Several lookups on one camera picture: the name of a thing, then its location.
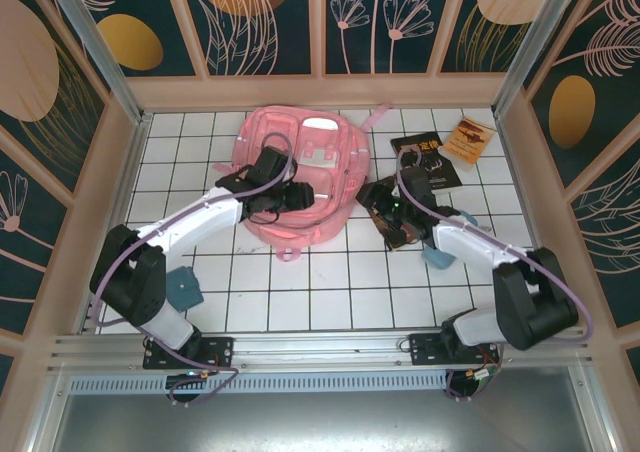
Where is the pink backpack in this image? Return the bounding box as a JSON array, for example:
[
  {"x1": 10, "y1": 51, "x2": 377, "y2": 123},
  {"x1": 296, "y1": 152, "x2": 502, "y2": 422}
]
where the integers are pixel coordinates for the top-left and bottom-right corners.
[{"x1": 212, "y1": 101, "x2": 394, "y2": 263}]

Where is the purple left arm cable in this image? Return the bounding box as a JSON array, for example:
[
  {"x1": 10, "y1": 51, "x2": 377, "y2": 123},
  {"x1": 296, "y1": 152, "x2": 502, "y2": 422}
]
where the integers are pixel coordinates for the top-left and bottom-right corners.
[{"x1": 88, "y1": 131, "x2": 299, "y2": 408}]

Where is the dark brown book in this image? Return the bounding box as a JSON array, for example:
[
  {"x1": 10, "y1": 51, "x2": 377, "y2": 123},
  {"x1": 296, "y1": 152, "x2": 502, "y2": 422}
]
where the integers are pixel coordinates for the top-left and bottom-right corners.
[{"x1": 357, "y1": 177, "x2": 420, "y2": 252}]

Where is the teal snap wallet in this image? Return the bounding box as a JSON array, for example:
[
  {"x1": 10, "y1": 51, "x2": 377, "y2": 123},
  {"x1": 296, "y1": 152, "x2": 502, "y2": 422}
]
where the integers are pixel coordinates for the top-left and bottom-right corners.
[{"x1": 167, "y1": 266, "x2": 205, "y2": 313}]

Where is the orange paperback book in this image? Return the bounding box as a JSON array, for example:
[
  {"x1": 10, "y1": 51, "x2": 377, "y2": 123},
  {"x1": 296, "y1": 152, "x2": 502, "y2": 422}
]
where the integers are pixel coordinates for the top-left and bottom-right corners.
[{"x1": 442, "y1": 116, "x2": 499, "y2": 174}]

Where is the green circuit board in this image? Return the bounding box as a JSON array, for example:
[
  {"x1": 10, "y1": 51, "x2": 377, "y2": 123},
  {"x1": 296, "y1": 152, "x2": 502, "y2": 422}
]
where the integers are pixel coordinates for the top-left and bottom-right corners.
[{"x1": 469, "y1": 364, "x2": 501, "y2": 388}]

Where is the grey metal front panel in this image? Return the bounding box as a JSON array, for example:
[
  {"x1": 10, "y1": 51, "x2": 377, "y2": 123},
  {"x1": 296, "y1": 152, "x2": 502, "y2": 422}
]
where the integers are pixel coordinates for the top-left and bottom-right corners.
[{"x1": 49, "y1": 390, "x2": 601, "y2": 452}]

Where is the black Murphy's law book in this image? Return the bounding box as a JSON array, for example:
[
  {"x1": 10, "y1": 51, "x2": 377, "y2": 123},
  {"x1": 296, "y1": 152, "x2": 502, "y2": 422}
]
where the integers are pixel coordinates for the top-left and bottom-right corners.
[{"x1": 389, "y1": 130, "x2": 464, "y2": 197}]

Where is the aluminium corner post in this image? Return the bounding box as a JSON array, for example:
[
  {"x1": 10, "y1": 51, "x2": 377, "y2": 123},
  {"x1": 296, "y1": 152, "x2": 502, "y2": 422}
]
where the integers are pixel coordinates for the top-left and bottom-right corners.
[
  {"x1": 491, "y1": 0, "x2": 586, "y2": 119},
  {"x1": 39, "y1": 0, "x2": 154, "y2": 131}
]

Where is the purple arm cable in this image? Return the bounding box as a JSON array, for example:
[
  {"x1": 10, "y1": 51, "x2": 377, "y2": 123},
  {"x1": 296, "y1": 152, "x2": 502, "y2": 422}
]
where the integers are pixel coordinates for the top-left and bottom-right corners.
[
  {"x1": 394, "y1": 145, "x2": 594, "y2": 403},
  {"x1": 88, "y1": 131, "x2": 299, "y2": 408}
]

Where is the grey slotted cable duct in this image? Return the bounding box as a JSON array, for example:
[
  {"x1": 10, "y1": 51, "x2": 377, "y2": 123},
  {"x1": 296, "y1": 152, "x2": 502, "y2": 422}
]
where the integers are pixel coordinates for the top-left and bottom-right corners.
[{"x1": 67, "y1": 374, "x2": 451, "y2": 393}]

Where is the aluminium front rail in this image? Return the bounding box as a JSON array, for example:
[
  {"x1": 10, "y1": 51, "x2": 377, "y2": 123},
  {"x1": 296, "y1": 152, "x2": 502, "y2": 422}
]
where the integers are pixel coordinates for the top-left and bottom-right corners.
[{"x1": 47, "y1": 326, "x2": 596, "y2": 373}]

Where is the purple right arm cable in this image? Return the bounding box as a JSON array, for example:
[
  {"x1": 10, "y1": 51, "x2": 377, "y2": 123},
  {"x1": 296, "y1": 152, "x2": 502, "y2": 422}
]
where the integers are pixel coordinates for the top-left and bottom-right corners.
[{"x1": 394, "y1": 145, "x2": 594, "y2": 403}]

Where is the light blue pencil case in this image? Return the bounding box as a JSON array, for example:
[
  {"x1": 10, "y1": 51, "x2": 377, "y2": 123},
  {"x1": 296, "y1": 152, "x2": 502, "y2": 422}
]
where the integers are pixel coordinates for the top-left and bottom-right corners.
[{"x1": 422, "y1": 210, "x2": 494, "y2": 272}]

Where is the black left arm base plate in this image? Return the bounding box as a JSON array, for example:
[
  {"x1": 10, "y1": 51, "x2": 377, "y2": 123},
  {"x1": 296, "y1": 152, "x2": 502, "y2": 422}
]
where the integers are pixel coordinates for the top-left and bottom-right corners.
[{"x1": 142, "y1": 335, "x2": 236, "y2": 371}]

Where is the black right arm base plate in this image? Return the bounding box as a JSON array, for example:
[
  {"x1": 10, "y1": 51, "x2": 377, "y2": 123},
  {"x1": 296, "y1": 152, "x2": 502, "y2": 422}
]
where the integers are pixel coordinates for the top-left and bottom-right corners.
[{"x1": 408, "y1": 332, "x2": 501, "y2": 368}]

